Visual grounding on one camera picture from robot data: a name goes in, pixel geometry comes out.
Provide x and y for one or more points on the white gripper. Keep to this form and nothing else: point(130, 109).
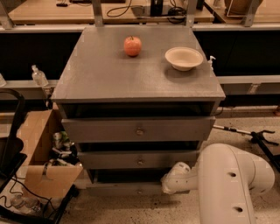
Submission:
point(180, 170)

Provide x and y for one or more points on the grey bottom drawer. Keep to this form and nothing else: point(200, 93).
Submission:
point(126, 182)

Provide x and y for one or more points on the grey drawer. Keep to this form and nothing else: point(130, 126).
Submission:
point(126, 182)
point(109, 130)
point(135, 159)

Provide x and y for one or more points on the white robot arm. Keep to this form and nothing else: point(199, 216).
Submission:
point(225, 178)

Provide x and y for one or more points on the grey top drawer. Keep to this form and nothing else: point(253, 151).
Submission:
point(109, 130)

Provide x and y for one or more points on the grey middle drawer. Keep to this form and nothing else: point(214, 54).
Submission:
point(135, 159)

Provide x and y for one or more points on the grey drawer cabinet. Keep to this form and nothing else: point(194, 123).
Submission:
point(101, 81)

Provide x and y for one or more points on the black floor stand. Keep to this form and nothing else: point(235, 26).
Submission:
point(258, 138)

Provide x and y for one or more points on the white pump bottle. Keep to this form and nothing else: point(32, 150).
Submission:
point(211, 61)

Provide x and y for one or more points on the white paper bowl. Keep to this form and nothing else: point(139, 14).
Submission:
point(183, 58)

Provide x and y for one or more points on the cans inside cardboard box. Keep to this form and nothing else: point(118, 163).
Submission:
point(63, 151)

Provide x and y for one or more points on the red apple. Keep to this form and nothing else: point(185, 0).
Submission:
point(132, 46)

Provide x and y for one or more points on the brown cardboard box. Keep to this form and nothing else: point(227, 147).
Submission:
point(50, 181)

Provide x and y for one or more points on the clear sanitizer bottle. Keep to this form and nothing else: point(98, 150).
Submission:
point(39, 77)

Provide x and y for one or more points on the black cart frame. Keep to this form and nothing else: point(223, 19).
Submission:
point(11, 159)

